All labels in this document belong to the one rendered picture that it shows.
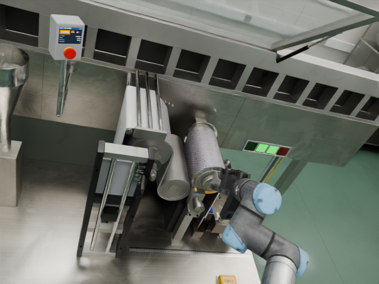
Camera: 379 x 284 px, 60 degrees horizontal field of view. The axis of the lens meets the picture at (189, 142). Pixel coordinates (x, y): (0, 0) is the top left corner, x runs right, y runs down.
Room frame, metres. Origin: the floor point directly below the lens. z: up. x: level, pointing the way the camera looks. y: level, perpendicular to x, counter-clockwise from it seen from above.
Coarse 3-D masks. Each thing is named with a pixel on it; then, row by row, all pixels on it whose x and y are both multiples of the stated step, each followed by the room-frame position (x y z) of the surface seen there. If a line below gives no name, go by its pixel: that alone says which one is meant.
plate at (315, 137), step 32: (32, 64) 0.96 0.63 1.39; (96, 64) 1.04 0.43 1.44; (32, 96) 0.96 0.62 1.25; (96, 96) 1.05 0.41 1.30; (160, 96) 1.14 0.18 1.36; (192, 96) 1.19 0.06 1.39; (224, 96) 1.24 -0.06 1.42; (224, 128) 1.27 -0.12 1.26; (256, 128) 1.32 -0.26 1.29; (288, 128) 1.38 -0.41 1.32; (320, 128) 1.45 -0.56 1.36; (352, 128) 1.51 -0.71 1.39; (320, 160) 1.50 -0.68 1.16
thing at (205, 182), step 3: (213, 174) 0.91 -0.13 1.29; (204, 177) 0.89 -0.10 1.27; (207, 177) 0.89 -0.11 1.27; (210, 177) 0.89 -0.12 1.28; (201, 180) 0.89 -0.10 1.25; (204, 180) 0.88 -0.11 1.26; (207, 180) 0.88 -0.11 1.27; (210, 180) 0.88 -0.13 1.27; (201, 183) 0.89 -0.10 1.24; (204, 183) 0.88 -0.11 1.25; (207, 183) 0.88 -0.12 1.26; (204, 186) 0.88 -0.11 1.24; (207, 186) 0.88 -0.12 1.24; (204, 189) 0.88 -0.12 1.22; (207, 189) 0.89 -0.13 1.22; (210, 189) 0.89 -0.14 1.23
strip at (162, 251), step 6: (150, 252) 0.76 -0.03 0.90; (156, 252) 0.77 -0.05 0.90; (162, 252) 0.78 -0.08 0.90; (168, 252) 0.79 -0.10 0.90; (174, 252) 0.81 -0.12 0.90; (180, 252) 0.82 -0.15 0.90; (186, 252) 0.83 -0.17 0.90; (192, 252) 0.84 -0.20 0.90; (198, 252) 0.85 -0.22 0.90; (204, 252) 0.86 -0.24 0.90; (210, 252) 0.88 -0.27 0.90; (216, 252) 0.89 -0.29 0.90; (222, 252) 0.90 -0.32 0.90; (228, 252) 0.91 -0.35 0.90; (234, 252) 0.92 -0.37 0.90
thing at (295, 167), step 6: (294, 162) 1.69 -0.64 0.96; (300, 162) 1.66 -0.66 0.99; (306, 162) 1.68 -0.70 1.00; (288, 168) 1.70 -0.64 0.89; (294, 168) 1.66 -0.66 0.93; (300, 168) 1.68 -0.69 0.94; (282, 174) 1.71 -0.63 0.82; (288, 174) 1.67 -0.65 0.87; (294, 174) 1.67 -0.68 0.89; (282, 180) 1.68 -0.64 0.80; (288, 180) 1.67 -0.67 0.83; (276, 186) 1.69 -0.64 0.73; (282, 186) 1.66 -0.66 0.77; (288, 186) 1.68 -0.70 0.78; (282, 192) 1.68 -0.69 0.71
